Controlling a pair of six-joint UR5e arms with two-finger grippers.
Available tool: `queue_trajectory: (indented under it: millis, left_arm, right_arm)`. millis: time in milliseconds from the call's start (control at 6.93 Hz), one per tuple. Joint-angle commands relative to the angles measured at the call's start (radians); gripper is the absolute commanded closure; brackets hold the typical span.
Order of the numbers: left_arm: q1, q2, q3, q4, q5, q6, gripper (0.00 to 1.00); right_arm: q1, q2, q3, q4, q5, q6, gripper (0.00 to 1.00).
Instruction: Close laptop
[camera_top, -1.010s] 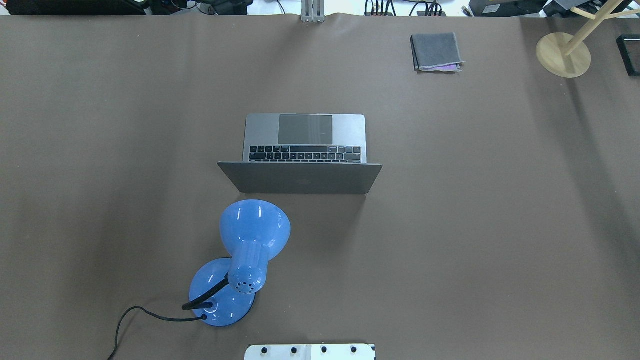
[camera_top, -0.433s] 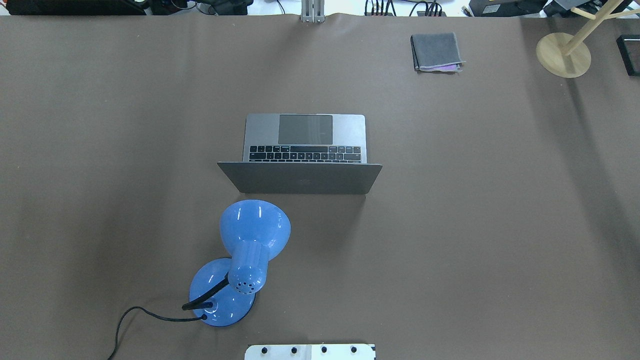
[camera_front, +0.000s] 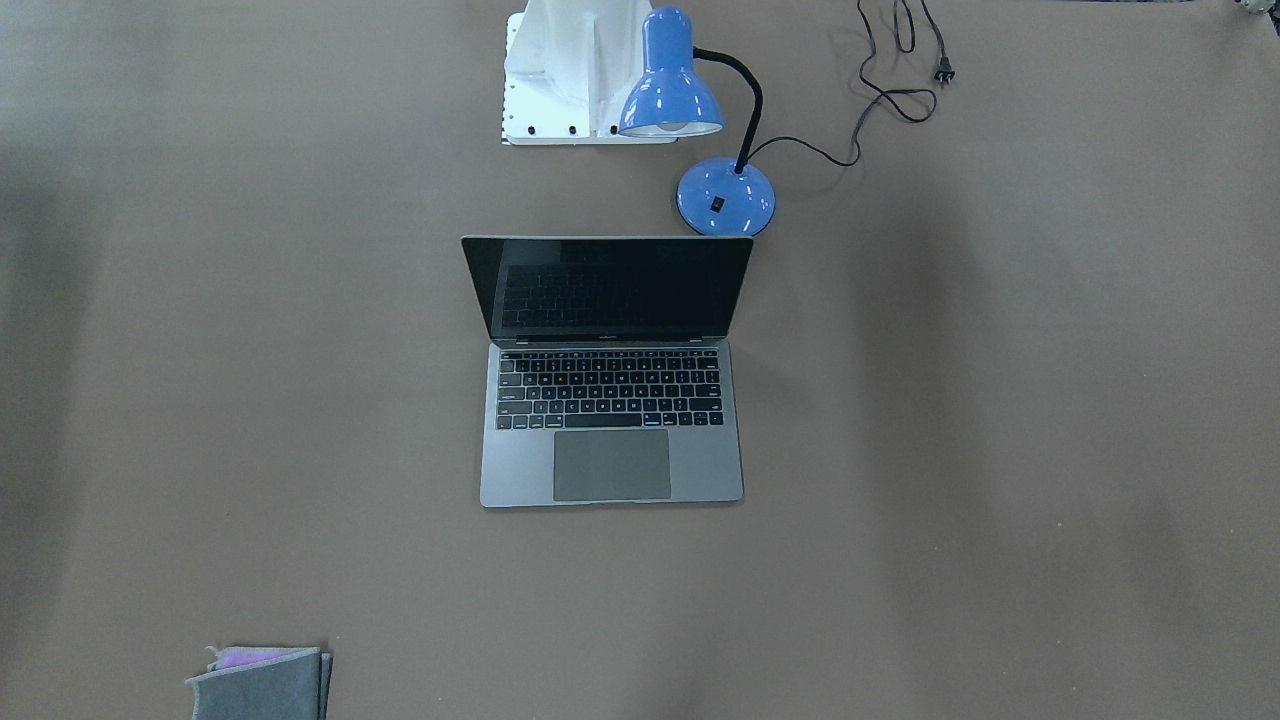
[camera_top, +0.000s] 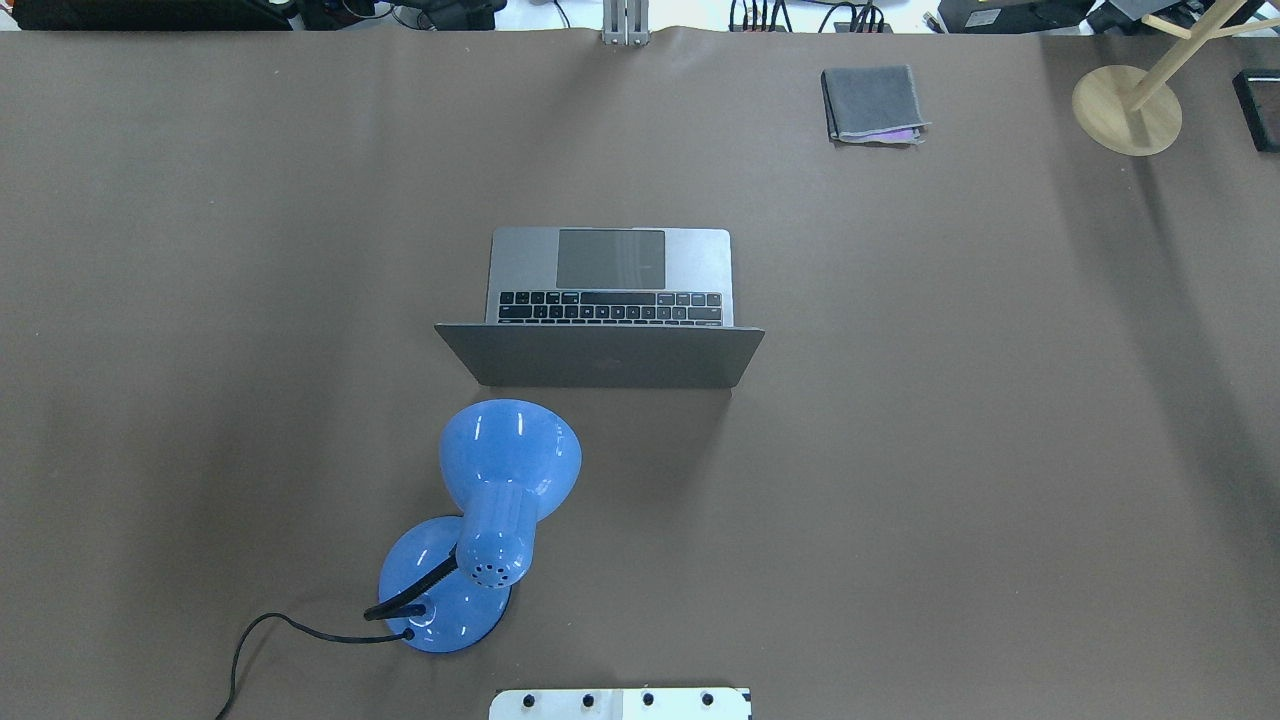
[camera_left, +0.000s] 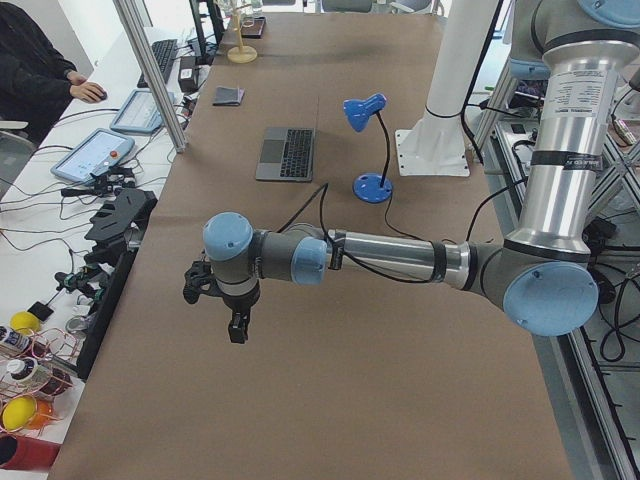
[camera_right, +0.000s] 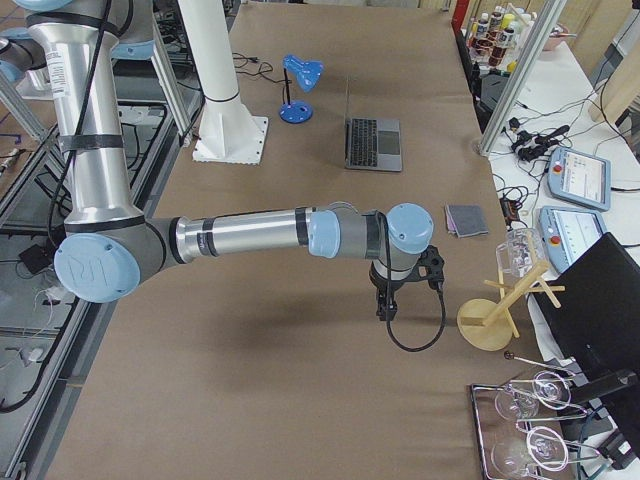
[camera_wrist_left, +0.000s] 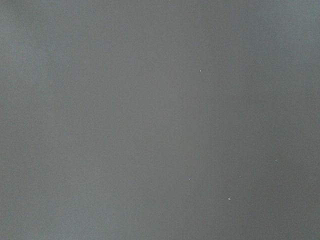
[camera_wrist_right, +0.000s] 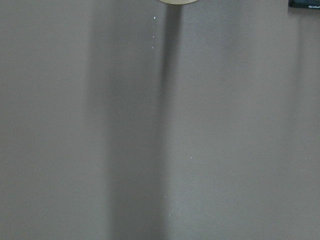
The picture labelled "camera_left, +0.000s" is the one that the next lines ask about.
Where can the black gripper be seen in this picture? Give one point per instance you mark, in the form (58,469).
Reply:
(239,304)

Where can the silver laptop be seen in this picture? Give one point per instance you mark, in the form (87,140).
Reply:
(287,155)

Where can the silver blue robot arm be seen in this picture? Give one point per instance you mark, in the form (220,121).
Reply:
(538,275)

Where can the person's hand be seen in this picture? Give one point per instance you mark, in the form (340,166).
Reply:
(83,89)

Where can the blue desk lamp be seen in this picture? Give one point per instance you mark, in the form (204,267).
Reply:
(372,186)

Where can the small black square device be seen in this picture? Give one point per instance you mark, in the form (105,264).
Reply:
(41,311)

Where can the upper yellow ball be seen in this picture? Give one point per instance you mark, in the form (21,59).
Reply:
(25,322)

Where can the yellow ball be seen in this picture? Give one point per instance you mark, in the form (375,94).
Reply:
(25,322)
(19,414)

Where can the black white-cap bottle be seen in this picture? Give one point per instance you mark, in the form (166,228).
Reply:
(22,371)

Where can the near blue teach pendant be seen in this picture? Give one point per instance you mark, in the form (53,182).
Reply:
(101,150)

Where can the blue teach pendant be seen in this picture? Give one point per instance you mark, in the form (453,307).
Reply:
(101,150)
(139,115)

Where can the dark grey cloth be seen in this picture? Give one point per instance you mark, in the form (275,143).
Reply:
(227,96)

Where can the far blue teach pendant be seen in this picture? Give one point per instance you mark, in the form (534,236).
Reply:
(139,115)

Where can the lower yellow ball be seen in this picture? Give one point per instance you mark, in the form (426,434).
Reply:
(19,414)

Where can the red container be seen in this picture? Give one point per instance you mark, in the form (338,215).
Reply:
(27,454)

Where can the black power box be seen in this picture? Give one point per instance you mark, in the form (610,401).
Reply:
(188,77)

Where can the black keyboard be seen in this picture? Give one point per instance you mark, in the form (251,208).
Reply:
(164,52)

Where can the dark tray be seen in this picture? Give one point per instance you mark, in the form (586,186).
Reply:
(254,28)

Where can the person in black jacket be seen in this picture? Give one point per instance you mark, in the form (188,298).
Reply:
(34,86)

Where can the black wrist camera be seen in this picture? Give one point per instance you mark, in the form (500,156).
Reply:
(199,280)

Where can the black bracket stand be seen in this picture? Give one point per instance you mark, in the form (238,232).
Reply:
(131,206)

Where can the copper wire basket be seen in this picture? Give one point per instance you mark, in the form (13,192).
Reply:
(38,388)

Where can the white mounting post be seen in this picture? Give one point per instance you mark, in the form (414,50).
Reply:
(435,146)

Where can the aluminium frame post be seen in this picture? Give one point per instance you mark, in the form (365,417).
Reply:
(134,29)

